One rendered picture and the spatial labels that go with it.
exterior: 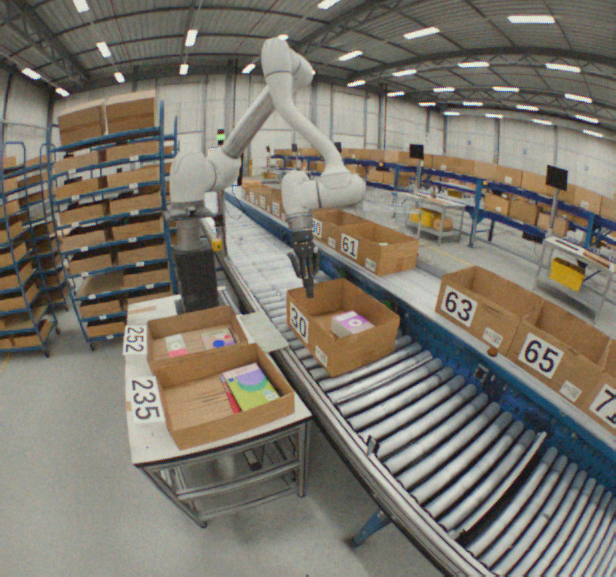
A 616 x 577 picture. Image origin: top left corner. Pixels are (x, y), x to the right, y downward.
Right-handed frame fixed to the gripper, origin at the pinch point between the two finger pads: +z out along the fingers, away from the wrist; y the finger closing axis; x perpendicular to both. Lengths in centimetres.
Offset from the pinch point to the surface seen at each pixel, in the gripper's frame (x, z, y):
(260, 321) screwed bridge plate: -32.0, 16.1, 11.3
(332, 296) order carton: -23.8, 10.2, -22.3
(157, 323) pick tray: -32, 8, 57
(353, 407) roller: 24.2, 37.4, 1.2
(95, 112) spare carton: -101, -136, 105
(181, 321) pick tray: -32, 9, 47
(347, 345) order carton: 14.4, 19.4, -4.5
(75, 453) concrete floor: -57, 87, 148
